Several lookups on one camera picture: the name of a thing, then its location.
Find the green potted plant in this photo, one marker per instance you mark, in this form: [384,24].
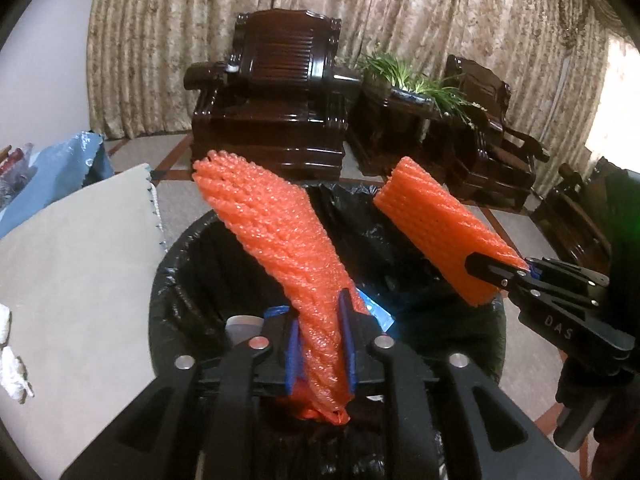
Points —
[415,77]

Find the crumpled white tissue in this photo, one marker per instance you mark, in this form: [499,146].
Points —
[12,365]

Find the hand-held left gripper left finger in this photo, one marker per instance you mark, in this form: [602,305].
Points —
[293,360]

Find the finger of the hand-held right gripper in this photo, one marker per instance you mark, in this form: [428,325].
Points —
[525,296]
[492,266]

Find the glass fruit bowl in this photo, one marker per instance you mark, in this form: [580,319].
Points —
[15,180]

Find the beige patterned curtain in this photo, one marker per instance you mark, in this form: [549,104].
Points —
[200,20]

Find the dark wooden side table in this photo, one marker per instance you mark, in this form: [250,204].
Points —
[395,130]

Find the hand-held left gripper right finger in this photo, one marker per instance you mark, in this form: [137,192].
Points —
[348,345]

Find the trash bin with black bag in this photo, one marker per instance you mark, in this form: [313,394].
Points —
[210,260]

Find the dark wooden armchair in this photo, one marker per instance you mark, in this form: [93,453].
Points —
[490,155]
[575,210]
[280,100]

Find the orange foam fruit net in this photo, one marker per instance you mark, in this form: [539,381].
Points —
[280,230]
[435,230]

